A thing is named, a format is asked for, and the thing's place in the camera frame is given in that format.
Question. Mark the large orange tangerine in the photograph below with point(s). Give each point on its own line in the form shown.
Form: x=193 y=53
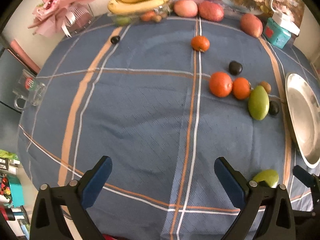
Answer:
x=220 y=84

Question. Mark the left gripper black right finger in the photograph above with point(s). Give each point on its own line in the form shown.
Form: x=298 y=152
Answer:
x=249 y=196

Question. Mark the brown kiwi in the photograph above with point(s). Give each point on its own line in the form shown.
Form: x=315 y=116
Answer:
x=266 y=86

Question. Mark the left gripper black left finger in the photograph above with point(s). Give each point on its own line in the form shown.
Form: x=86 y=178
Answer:
x=48 y=220

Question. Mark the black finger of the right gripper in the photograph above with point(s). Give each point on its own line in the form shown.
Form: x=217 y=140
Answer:
x=304 y=176

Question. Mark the red apple near box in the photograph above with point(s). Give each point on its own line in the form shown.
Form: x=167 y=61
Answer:
x=251 y=25

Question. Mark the small dark plum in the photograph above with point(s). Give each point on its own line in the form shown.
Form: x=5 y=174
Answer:
x=115 y=39

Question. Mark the silver metal plate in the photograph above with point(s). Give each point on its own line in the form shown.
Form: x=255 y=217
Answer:
x=303 y=109

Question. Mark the smaller orange tangerine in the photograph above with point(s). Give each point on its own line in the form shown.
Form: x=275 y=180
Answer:
x=241 y=88

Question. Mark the pale pink apple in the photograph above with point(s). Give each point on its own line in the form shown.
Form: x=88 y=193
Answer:
x=186 y=8

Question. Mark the dark red apple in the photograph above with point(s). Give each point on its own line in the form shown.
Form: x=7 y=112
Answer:
x=211 y=11

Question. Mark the dark plum near plate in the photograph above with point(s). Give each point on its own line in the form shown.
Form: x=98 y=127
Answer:
x=273 y=108

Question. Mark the blue plaid tablecloth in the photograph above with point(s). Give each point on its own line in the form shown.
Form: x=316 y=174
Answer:
x=145 y=103

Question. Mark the teal tin box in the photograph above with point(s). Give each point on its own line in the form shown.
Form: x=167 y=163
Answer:
x=275 y=34

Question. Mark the pink flower bouquet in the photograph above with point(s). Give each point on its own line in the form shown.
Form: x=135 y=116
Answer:
x=54 y=16

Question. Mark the dark plum middle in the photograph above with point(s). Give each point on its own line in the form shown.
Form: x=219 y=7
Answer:
x=235 y=68

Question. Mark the clear glass fruit tray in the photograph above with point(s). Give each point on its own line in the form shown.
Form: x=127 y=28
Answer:
x=153 y=16

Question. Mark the green mango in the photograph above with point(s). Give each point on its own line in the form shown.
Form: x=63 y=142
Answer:
x=270 y=177
x=258 y=103

